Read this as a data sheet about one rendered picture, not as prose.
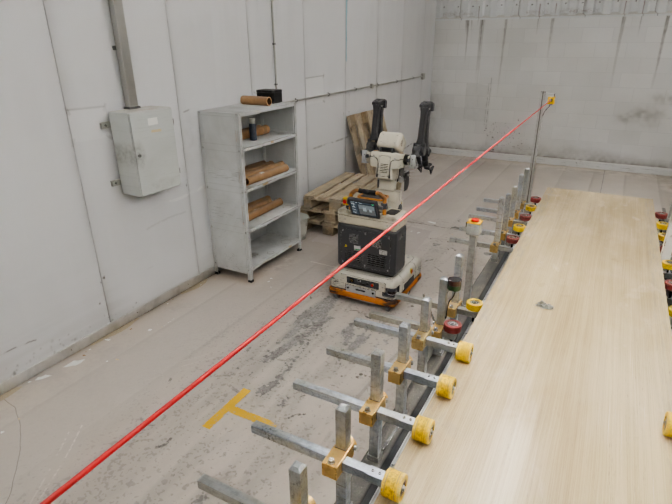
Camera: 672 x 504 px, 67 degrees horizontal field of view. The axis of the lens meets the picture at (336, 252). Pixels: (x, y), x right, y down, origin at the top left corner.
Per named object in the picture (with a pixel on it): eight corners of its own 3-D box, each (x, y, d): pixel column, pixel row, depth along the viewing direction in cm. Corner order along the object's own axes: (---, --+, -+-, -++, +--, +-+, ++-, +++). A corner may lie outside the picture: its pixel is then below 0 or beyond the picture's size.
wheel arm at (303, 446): (250, 433, 164) (249, 424, 163) (257, 426, 167) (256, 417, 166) (393, 493, 142) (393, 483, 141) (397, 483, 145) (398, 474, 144)
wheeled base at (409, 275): (394, 311, 416) (395, 284, 406) (327, 294, 444) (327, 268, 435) (422, 280, 470) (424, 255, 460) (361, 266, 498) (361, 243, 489)
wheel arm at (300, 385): (292, 389, 184) (292, 381, 183) (297, 384, 187) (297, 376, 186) (422, 436, 163) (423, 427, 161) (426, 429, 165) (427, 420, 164)
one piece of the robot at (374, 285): (384, 293, 414) (385, 283, 410) (340, 282, 432) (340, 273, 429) (386, 291, 416) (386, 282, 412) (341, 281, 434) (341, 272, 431)
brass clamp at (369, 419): (357, 422, 170) (357, 410, 168) (373, 398, 181) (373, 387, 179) (373, 428, 167) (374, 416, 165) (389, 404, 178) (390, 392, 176)
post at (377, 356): (368, 462, 185) (371, 351, 166) (372, 455, 187) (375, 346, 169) (377, 465, 183) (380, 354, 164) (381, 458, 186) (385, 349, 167)
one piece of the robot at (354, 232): (393, 292, 419) (397, 195, 386) (336, 278, 443) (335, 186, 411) (408, 276, 446) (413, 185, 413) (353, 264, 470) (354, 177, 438)
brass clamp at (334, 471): (320, 474, 150) (319, 461, 148) (341, 444, 161) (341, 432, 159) (338, 482, 147) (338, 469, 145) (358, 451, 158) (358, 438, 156)
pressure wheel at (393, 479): (392, 471, 150) (382, 498, 146) (387, 463, 144) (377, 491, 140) (411, 479, 147) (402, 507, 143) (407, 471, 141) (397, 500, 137)
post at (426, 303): (415, 392, 227) (421, 298, 208) (417, 388, 229) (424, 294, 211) (422, 395, 225) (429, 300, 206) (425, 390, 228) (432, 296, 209)
